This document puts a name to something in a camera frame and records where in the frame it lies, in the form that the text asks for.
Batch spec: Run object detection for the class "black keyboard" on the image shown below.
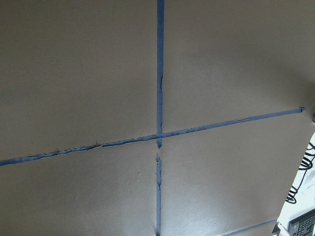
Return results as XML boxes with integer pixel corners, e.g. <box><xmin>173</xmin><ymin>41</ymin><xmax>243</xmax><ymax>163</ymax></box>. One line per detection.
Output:
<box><xmin>288</xmin><ymin>209</ymin><xmax>315</xmax><ymax>236</ymax></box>

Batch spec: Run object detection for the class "aluminium frame post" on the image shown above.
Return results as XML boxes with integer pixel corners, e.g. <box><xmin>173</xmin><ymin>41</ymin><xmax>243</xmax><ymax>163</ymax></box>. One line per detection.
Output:
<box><xmin>271</xmin><ymin>222</ymin><xmax>291</xmax><ymax>236</ymax></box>

